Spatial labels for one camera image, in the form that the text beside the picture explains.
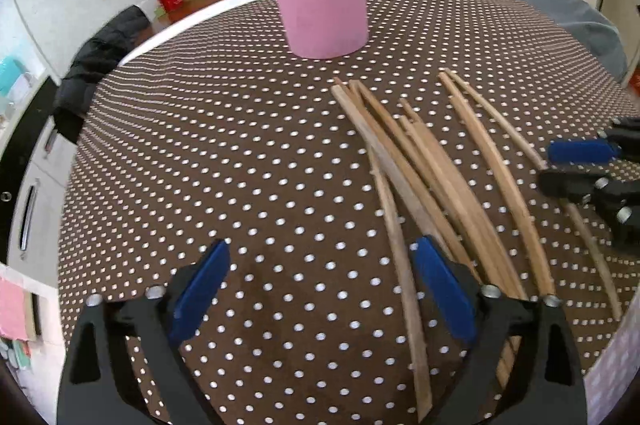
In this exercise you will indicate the brown dotted tablecloth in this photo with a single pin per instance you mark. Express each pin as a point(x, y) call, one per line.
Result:
point(225, 155)

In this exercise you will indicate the pile of wooden chopsticks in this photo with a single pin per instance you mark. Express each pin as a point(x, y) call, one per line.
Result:
point(450, 195)

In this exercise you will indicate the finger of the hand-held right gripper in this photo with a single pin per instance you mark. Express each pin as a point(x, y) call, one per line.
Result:
point(580, 151)
point(565, 185)

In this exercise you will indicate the grey cloth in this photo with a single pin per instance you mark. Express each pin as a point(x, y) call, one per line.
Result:
point(560, 10)

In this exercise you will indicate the black jacket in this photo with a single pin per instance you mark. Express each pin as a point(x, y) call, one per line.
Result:
point(100, 65)

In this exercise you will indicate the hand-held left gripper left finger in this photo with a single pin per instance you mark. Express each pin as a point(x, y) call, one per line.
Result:
point(200, 295)

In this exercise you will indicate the pink towel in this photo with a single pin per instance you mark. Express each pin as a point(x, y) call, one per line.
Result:
point(12, 310)

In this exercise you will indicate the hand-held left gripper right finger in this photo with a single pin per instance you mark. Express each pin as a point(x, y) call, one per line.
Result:
point(445, 295)

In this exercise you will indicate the black and white cabinet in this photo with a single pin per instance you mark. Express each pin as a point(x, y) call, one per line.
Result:
point(40, 185)

